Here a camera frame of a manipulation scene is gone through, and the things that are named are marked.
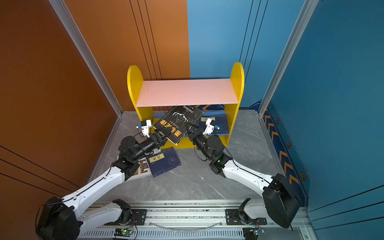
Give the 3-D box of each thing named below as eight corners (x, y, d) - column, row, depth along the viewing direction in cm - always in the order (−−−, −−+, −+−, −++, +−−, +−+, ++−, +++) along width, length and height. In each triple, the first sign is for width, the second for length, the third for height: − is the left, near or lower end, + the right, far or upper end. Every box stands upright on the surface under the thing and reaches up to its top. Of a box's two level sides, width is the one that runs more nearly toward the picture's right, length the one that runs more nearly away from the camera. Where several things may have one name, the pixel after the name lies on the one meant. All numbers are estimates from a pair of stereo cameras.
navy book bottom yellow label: (153, 178, 88) (151, 175, 84) (148, 160, 95) (145, 156, 91) (181, 166, 93) (180, 162, 89) (173, 149, 100) (172, 145, 96)
